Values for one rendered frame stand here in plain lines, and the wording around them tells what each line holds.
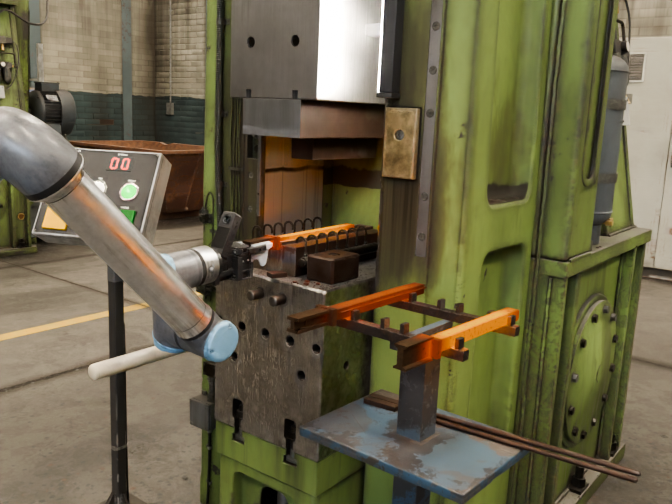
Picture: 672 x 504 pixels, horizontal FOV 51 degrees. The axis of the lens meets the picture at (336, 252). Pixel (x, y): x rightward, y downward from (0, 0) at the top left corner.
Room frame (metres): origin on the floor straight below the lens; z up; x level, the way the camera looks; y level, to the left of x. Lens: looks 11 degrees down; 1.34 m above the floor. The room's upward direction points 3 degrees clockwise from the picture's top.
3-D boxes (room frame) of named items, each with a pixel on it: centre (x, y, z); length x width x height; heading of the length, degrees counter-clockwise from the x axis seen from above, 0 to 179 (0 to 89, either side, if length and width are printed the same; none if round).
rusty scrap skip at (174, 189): (8.76, 2.33, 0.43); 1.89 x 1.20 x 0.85; 53
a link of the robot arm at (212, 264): (1.62, 0.31, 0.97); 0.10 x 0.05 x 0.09; 53
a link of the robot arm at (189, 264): (1.55, 0.37, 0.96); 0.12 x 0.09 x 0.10; 143
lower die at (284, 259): (2.00, 0.06, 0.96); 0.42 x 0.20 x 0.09; 143
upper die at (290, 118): (2.00, 0.06, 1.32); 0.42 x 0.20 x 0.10; 143
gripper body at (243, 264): (1.69, 0.27, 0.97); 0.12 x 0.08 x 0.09; 143
